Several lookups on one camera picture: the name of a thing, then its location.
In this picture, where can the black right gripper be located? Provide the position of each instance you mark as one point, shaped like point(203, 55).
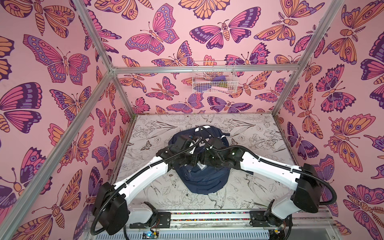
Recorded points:
point(206, 154)

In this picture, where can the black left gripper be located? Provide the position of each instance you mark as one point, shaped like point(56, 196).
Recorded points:
point(194, 158)

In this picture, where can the navy blue student backpack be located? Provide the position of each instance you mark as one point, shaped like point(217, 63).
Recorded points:
point(210, 179)

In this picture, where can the clear pen with red cap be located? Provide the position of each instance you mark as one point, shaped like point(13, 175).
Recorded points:
point(201, 166)

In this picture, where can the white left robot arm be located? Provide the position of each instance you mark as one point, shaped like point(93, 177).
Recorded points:
point(110, 209)

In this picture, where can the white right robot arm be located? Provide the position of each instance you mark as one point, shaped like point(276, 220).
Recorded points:
point(307, 191)

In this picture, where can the green controller board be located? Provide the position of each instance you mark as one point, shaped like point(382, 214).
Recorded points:
point(148, 235)

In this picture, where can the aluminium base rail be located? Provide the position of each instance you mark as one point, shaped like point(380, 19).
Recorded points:
point(231, 225)

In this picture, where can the white wire wall basket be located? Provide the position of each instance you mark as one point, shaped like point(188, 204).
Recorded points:
point(211, 78)

